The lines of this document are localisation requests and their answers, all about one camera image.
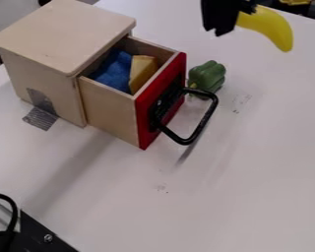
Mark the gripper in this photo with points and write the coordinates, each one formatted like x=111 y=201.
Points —
x=221 y=13

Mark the yellow toy banana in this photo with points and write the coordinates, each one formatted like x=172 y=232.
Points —
x=274 y=26

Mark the green toy pepper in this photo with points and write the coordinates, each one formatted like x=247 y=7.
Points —
x=207 y=78

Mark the blue cloth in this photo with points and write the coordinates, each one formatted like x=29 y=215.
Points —
x=114 y=71

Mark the drawer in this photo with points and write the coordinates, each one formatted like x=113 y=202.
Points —
x=134 y=98

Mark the cabinet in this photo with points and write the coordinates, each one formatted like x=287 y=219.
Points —
x=55 y=49

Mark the grey tape patch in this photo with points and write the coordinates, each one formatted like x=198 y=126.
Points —
x=42 y=110

